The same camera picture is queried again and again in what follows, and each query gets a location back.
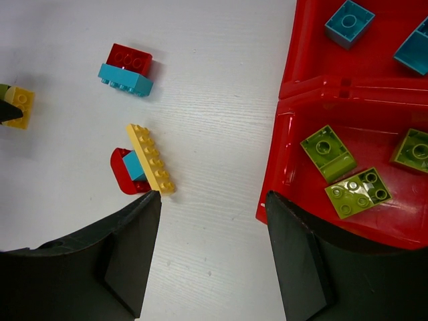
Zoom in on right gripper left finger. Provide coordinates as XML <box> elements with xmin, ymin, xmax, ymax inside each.
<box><xmin>1</xmin><ymin>191</ymin><xmax>161</xmax><ymax>320</ymax></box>

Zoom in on blue long lego brick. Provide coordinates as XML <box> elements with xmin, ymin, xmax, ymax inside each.
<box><xmin>98</xmin><ymin>64</ymin><xmax>153</xmax><ymax>97</ymax></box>

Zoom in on blue oval lego brick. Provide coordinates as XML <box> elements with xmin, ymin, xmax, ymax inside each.
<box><xmin>393</xmin><ymin>18</ymin><xmax>428</xmax><ymax>76</ymax></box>

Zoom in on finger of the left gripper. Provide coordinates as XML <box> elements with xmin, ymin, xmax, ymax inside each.
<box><xmin>0</xmin><ymin>100</ymin><xmax>23</xmax><ymax>123</ymax></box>

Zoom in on green long lego brick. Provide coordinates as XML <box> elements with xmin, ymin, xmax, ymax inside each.
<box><xmin>0</xmin><ymin>84</ymin><xmax>11</xmax><ymax>100</ymax></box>

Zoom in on red curved lego brick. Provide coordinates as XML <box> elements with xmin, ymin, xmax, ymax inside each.
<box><xmin>110</xmin><ymin>148</ymin><xmax>151</xmax><ymax>195</ymax></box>

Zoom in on green square lego brick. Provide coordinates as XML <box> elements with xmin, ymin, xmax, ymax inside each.
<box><xmin>390</xmin><ymin>128</ymin><xmax>427</xmax><ymax>173</ymax></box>
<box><xmin>324</xmin><ymin>167</ymin><xmax>393</xmax><ymax>219</ymax></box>

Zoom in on blue small lego brick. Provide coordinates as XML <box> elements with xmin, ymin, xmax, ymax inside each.
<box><xmin>324</xmin><ymin>1</ymin><xmax>375</xmax><ymax>50</ymax></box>

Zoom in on yellow long flat lego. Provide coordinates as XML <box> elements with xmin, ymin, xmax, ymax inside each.
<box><xmin>126</xmin><ymin>124</ymin><xmax>176</xmax><ymax>195</ymax></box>

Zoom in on red compartment tray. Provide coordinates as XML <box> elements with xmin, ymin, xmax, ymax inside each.
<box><xmin>261</xmin><ymin>1</ymin><xmax>427</xmax><ymax>249</ymax></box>

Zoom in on green small lego brick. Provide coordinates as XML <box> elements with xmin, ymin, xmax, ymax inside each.
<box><xmin>300</xmin><ymin>125</ymin><xmax>357</xmax><ymax>183</ymax></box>

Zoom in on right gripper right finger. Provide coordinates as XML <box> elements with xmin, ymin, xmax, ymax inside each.
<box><xmin>265</xmin><ymin>191</ymin><xmax>427</xmax><ymax>320</ymax></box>

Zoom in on yellow curved lego brick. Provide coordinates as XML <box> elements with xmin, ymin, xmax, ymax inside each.
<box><xmin>2</xmin><ymin>86</ymin><xmax>35</xmax><ymax>130</ymax></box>

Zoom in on blue small square lego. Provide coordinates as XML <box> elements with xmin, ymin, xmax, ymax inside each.
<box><xmin>123</xmin><ymin>150</ymin><xmax>146</xmax><ymax>181</ymax></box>

